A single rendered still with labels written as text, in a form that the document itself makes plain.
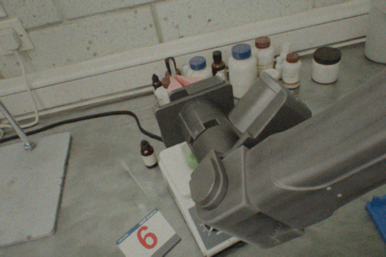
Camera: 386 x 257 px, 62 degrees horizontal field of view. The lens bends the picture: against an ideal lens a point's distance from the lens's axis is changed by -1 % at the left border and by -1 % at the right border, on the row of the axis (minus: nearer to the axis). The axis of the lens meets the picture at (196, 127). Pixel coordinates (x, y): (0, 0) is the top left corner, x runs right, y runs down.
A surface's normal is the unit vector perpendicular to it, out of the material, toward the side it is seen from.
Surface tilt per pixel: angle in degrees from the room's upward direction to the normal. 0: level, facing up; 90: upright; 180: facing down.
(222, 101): 90
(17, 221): 0
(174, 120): 90
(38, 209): 0
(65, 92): 90
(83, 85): 90
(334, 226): 0
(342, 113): 44
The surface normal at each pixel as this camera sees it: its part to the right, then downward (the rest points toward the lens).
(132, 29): 0.17, 0.64
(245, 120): -0.55, -0.10
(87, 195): -0.15, -0.73
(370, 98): -0.79, -0.50
